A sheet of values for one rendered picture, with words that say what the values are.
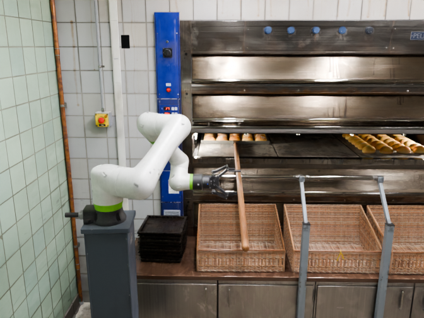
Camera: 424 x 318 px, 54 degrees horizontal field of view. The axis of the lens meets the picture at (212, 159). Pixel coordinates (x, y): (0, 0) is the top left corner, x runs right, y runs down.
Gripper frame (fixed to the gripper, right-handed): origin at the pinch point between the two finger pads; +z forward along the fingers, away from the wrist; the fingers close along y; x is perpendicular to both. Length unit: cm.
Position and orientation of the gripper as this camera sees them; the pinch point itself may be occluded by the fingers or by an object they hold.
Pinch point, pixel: (238, 182)
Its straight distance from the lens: 238.5
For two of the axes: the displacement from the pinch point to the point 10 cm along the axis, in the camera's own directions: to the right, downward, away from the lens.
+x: -0.3, 2.6, -9.6
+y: 0.0, 9.6, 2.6
